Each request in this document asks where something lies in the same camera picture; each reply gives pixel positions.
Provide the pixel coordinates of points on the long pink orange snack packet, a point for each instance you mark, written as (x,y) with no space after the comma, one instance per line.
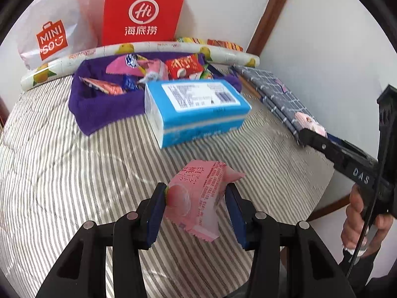
(105,87)

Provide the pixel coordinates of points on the red orange snack bag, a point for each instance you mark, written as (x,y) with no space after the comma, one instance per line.
(225,44)

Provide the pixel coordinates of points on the green snack packet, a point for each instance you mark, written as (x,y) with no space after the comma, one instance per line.
(207,74)

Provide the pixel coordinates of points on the pink peach cake packet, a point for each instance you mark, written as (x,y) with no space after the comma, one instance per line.
(198,198)

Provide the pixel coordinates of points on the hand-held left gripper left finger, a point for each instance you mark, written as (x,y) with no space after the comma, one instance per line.
(155,214)

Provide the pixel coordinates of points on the plain pink snack bag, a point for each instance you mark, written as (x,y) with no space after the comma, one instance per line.
(155,68)

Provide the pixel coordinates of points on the striped quilted cloth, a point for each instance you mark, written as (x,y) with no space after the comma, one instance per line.
(62,177)

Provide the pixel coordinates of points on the purple fabric basket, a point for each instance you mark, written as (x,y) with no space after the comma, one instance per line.
(102,108)

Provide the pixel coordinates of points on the person's right hand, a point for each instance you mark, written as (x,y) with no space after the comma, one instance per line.
(350,217)

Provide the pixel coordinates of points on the blue tissue pack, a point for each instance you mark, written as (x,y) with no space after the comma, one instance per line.
(192,115)

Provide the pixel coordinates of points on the grey checked folded cloth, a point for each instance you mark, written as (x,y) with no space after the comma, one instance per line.
(269,83)

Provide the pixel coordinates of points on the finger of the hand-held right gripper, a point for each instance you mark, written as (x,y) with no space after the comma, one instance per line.
(335,139)
(316,142)

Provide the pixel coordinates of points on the pink yellow snack bag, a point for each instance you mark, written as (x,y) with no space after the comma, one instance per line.
(119,63)

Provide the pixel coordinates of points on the brown wooden strip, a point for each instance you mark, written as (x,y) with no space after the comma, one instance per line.
(249,86)

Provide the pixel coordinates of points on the fruit printed paper roll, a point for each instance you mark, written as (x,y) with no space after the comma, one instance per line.
(161,46)

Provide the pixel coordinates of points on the white plastic shopping bag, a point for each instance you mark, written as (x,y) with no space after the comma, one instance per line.
(62,6)

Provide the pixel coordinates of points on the yellow green snack bag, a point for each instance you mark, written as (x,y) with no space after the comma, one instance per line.
(190,40)

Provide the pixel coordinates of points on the small blue snack packet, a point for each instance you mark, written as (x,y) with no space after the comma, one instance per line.
(130,83)

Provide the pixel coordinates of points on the brown wooden door frame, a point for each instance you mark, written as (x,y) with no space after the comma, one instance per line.
(273,9)

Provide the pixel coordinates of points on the red snack packet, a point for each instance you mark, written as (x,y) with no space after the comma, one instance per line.
(183,63)

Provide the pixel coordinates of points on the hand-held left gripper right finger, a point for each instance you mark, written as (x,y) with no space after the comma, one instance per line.
(235,217)

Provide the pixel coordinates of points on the person's right forearm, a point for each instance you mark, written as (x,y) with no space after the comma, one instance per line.
(372,273)

